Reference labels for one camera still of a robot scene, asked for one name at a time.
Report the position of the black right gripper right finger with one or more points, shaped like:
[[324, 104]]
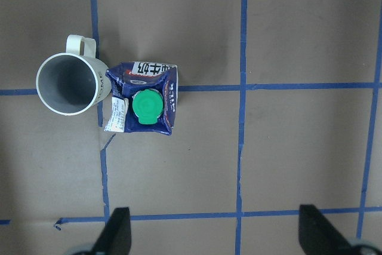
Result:
[[316, 234]]

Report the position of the white mug grey inside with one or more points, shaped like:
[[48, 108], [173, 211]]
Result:
[[71, 82]]

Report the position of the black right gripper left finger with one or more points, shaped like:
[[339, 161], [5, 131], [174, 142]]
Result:
[[116, 237]]

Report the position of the blue white milk carton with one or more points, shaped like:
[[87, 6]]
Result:
[[144, 97]]

